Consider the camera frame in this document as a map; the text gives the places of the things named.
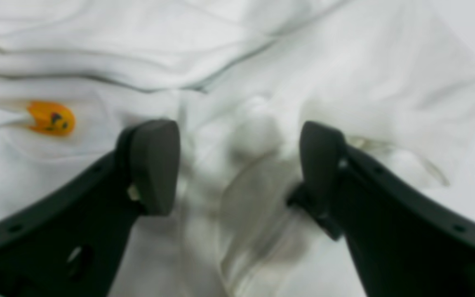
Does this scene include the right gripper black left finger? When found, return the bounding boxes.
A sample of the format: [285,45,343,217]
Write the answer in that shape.
[0,120,180,297]

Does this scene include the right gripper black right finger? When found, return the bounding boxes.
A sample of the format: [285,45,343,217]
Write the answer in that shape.
[288,121,475,297]

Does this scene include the white T-shirt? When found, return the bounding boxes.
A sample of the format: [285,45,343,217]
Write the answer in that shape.
[0,0,475,297]

